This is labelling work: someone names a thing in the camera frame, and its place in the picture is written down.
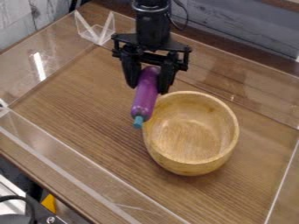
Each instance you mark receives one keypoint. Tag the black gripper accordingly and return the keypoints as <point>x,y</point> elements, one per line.
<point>151,46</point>

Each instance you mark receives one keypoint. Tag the purple toy eggplant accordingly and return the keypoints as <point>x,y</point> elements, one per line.
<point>145,96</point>

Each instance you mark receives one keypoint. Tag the brown wooden bowl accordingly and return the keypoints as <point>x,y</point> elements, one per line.
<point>192,133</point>

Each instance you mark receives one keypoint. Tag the yellow black equipment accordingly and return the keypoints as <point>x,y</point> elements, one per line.
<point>41,214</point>

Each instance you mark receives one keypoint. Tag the clear acrylic corner bracket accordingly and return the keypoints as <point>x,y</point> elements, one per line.
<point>95,33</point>

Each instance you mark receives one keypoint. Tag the clear acrylic tray wall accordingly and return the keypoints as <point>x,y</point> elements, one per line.
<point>103,198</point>

